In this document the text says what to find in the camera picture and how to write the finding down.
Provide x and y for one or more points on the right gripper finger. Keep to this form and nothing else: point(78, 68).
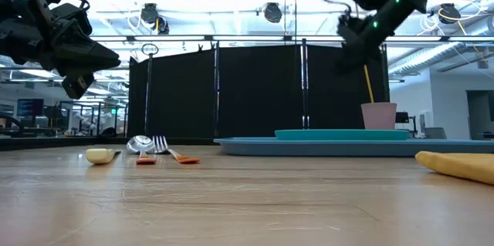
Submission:
point(374, 55)
point(353, 59)

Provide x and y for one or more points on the yellow stick utensil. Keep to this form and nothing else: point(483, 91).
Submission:
point(369, 84)

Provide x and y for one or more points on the black partition screen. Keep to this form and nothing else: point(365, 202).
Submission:
point(258, 91)

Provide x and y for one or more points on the pink cup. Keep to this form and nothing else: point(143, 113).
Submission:
point(379, 116)

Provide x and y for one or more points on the yellow cloth napkin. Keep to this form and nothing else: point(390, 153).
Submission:
point(463, 165)

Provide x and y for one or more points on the black ceiling spotlight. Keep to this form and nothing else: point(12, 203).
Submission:
point(448, 12)
point(149, 12)
point(273, 12)

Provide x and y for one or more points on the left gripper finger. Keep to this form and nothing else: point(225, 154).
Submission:
point(96, 53)
point(92, 68)

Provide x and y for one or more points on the teal round plate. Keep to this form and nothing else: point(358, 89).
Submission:
point(339, 135)

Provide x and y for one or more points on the dark computer monitor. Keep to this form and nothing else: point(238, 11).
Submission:
point(30, 107)

